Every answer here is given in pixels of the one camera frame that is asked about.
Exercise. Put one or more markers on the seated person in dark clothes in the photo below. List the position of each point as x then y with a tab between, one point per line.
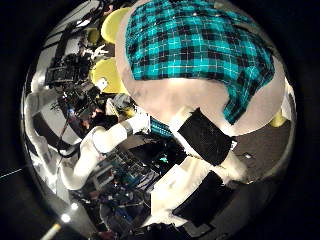
100	120

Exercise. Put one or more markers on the yellow-green chair with grey cloth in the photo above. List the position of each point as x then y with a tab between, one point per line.
121	101

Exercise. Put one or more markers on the plain yellow chair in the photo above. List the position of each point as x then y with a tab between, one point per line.
93	36
278	119
113	25

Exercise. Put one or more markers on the yellow chair with label sticker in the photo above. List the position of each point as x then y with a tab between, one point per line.
110	71

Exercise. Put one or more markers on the teal plaid shirt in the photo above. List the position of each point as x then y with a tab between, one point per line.
186	43

